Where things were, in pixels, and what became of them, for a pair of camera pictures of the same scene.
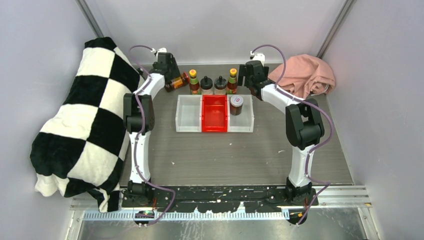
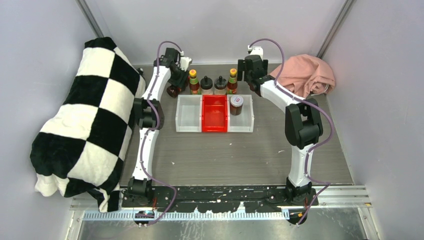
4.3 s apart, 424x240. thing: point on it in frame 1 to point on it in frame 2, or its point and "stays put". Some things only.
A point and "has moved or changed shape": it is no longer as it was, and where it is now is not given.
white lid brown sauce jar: x=236 y=104 stays put
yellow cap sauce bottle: x=232 y=85 stays put
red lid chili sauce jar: x=177 y=82 has moved or changed shape
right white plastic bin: x=244 y=122 stays put
